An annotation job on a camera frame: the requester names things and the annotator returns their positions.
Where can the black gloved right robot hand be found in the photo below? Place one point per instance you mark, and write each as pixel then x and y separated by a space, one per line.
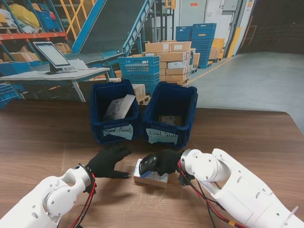
pixel 167 161

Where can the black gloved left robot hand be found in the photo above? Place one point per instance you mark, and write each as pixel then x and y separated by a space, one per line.
pixel 107 161

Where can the black and blue barcode scanner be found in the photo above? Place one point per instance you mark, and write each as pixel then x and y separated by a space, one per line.
pixel 147 165

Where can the tall cardboard box white label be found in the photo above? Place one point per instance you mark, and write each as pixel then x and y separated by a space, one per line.
pixel 152 180

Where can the cardboard box handwritten label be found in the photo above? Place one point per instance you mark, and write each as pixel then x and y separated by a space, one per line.
pixel 171 119

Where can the white plastic mailer bag parcel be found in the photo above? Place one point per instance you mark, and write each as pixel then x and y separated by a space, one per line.
pixel 118 108

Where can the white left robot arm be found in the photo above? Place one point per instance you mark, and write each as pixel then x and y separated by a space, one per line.
pixel 47 199

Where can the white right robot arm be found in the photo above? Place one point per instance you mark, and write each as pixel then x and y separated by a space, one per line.
pixel 237 185

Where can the paper label boxed parcels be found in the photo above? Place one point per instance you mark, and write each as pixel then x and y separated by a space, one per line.
pixel 161 137

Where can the paper label bagged parcels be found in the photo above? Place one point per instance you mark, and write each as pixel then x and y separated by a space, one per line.
pixel 121 131

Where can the blue bin labelled bagged parcels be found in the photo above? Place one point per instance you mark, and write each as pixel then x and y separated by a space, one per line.
pixel 114 111

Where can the blue bin labelled boxed parcels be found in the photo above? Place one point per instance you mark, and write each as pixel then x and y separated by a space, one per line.
pixel 171 104

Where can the printed warehouse backdrop banner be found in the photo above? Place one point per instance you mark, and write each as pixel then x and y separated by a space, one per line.
pixel 249 71

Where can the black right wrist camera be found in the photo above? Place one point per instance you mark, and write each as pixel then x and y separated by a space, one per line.
pixel 184 179

